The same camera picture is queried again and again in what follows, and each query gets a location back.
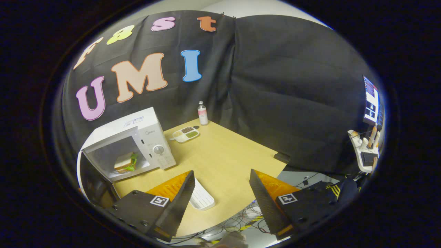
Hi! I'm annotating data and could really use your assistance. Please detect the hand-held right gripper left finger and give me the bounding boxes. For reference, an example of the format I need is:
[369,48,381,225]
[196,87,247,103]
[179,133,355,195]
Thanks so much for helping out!
[103,170,196,242]

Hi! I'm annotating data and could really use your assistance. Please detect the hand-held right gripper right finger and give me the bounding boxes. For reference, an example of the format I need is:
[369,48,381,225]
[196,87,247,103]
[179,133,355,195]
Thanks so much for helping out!
[249,168,338,241]

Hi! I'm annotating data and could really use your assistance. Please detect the sandwich with lettuce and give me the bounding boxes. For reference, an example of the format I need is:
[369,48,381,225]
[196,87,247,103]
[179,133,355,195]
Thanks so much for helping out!
[114,152,138,173]

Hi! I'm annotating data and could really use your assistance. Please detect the white microwave oven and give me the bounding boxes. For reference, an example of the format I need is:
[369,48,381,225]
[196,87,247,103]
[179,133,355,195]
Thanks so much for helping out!
[76,107,177,207]

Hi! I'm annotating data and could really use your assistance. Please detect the white plastic tray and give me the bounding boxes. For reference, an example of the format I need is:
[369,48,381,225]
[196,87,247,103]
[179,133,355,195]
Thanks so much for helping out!
[189,177,216,211]

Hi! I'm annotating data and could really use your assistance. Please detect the white divided dish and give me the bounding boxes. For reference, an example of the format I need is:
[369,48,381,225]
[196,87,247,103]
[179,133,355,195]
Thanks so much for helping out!
[170,126,200,143]

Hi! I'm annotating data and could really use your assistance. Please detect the black yellow-striped clothing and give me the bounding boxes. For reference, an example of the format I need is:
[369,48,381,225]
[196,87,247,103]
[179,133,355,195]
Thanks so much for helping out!
[326,178,359,207]

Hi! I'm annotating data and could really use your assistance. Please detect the clear bottle pink label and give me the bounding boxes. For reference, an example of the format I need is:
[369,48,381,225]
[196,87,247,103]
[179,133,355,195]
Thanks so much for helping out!
[197,101,209,125]

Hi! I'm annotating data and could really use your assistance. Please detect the white side table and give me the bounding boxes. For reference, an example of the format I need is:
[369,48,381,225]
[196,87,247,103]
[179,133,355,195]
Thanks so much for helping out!
[347,128,380,173]

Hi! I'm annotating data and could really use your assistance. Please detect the black backdrop cloth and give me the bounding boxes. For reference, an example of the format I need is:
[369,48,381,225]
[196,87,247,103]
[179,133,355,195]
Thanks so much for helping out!
[62,10,379,176]

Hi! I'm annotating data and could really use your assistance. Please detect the computer monitor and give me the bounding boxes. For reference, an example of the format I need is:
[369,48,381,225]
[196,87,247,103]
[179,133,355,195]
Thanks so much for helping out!
[362,75,380,126]

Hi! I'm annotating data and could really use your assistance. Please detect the floor cables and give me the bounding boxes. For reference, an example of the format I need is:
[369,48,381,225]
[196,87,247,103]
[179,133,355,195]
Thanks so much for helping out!
[220,201,273,236]

